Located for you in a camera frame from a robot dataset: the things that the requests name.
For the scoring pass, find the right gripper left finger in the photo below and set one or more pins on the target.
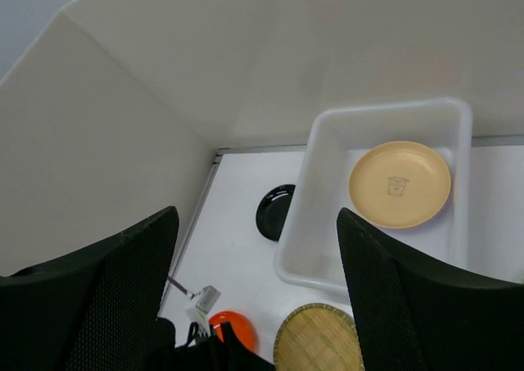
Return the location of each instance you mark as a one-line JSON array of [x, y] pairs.
[[96, 308]]

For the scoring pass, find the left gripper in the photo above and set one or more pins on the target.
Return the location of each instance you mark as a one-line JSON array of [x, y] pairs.
[[204, 353]]

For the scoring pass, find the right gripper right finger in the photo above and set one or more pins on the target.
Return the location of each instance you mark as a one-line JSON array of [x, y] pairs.
[[415, 312]]

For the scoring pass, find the orange plate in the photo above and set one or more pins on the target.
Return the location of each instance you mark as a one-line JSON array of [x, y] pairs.
[[241, 325]]

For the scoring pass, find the beige plate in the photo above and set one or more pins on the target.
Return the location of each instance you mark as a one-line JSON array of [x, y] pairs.
[[400, 184]]

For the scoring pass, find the white plastic bin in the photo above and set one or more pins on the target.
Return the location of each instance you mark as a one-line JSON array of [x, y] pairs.
[[308, 251]]

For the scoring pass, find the round bamboo mat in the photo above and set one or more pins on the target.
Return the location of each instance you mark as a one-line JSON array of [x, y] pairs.
[[317, 336]]

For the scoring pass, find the black plate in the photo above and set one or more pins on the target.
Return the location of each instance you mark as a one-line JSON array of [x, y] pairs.
[[272, 211]]

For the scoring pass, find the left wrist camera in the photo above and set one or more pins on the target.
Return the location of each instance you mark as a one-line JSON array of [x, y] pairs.
[[200, 304]]

